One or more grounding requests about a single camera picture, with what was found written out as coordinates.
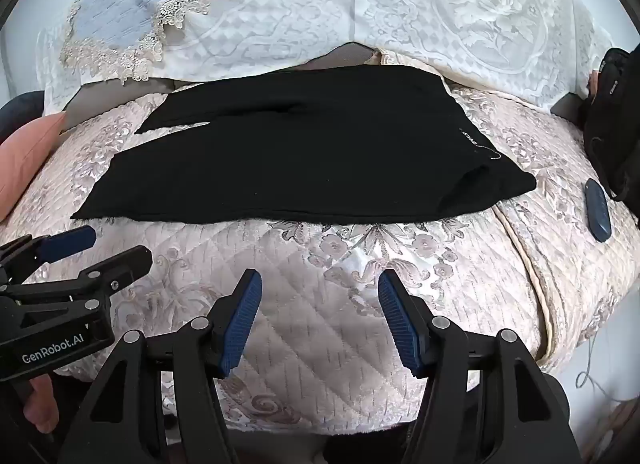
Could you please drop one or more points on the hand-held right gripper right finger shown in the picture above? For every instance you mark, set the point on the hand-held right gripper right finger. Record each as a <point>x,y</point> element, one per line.
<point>399,324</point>

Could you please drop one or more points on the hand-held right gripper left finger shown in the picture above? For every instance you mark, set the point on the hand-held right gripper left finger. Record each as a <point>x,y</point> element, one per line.
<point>243,324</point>

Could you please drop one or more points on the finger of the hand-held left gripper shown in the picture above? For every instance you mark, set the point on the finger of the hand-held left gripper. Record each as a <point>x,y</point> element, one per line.
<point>120,266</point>
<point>70,243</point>

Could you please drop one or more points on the black pants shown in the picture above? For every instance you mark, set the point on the black pants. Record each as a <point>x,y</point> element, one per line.
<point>310,149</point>

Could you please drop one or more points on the person's left hand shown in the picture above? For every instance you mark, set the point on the person's left hand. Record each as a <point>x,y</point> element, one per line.
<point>42,404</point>

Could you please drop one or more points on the beige floral quilted bedspread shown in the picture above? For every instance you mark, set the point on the beige floral quilted bedspread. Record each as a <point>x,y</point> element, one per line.
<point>325,304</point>

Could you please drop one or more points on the pink pillow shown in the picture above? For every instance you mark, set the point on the pink pillow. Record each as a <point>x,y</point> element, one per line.
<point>25,164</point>

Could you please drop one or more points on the dark blue cushion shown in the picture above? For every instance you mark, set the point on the dark blue cushion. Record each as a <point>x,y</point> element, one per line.
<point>17,116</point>

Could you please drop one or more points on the blue-grey lace-trimmed pillow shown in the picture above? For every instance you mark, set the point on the blue-grey lace-trimmed pillow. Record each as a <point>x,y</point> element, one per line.
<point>120,9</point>

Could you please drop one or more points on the grey bed sheet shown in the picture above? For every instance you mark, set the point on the grey bed sheet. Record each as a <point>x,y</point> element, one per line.
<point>350,51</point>

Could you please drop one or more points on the black bag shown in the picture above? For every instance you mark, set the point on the black bag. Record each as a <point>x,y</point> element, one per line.
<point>617,134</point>

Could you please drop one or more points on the white lace cover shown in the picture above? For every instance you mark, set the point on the white lace cover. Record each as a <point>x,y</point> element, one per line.
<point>400,4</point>

